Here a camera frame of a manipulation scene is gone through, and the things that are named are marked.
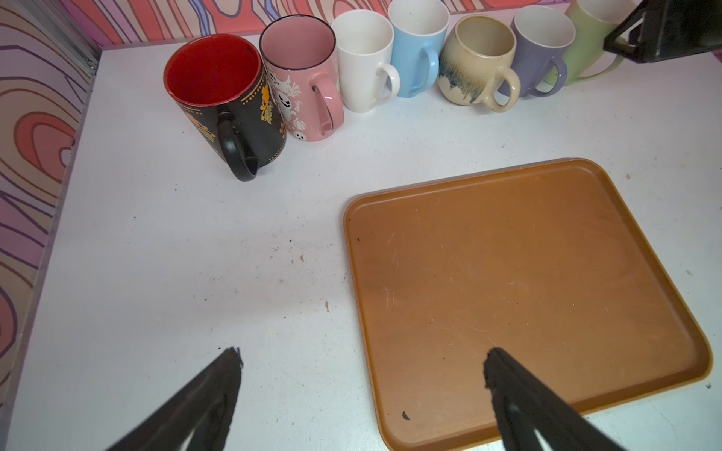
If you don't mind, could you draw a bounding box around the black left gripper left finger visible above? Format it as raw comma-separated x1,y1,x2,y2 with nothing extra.
110,347,244,450

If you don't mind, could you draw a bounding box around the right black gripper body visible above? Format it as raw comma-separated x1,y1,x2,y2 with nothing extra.
603,0,721,63

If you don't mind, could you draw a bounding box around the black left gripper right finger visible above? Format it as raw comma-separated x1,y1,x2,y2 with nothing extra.
483,348,623,451

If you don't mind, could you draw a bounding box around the light green mug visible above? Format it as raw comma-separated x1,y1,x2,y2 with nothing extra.
562,0,637,86

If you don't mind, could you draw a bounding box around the purple mug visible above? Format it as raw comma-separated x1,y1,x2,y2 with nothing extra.
511,5,576,98

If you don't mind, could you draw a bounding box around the beige ceramic teapot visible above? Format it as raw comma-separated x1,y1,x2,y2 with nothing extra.
438,15,521,113

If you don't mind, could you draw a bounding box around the light blue mug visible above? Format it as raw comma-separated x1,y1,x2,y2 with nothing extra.
387,0,450,98

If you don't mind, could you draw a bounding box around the white cream mug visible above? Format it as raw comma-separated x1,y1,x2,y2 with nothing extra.
332,9,400,113

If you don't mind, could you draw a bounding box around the black red mug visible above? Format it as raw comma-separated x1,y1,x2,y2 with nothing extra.
163,34,287,182

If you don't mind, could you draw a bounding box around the pink floral mug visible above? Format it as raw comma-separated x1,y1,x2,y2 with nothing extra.
259,14,345,142

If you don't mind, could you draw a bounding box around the orange brown serving tray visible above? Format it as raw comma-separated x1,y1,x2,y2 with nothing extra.
343,159,713,450

